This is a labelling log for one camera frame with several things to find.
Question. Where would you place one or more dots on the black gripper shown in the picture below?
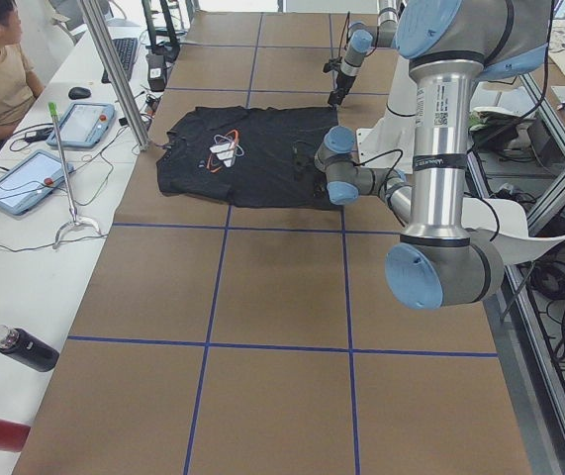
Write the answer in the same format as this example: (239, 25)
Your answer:
(320, 188)
(342, 82)

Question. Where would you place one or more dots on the black graphic t-shirt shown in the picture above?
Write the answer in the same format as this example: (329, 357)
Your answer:
(244, 156)

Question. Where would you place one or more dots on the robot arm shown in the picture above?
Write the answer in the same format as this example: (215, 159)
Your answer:
(450, 46)
(360, 41)

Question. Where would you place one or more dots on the black keyboard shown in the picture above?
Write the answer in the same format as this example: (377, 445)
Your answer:
(127, 50)

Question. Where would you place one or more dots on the far blue teach pendant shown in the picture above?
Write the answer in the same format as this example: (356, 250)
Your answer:
(83, 124)

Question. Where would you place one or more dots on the blue teach pendant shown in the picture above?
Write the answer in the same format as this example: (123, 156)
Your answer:
(29, 182)
(83, 124)

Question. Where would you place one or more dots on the metal stand green tip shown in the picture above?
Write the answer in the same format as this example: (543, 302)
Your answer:
(76, 221)

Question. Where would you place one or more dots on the black computer mouse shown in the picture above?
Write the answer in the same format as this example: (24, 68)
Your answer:
(76, 93)

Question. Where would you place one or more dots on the near blue teach pendant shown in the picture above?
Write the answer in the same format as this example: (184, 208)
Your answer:
(29, 182)

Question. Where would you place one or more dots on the black water bottle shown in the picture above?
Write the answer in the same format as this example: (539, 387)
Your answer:
(23, 347)

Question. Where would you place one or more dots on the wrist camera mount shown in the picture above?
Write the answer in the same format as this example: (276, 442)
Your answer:
(333, 64)
(301, 165)

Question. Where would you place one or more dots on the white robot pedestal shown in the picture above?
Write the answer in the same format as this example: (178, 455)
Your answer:
(396, 129)

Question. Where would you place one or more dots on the aluminium frame column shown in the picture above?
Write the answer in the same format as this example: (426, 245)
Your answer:
(96, 24)

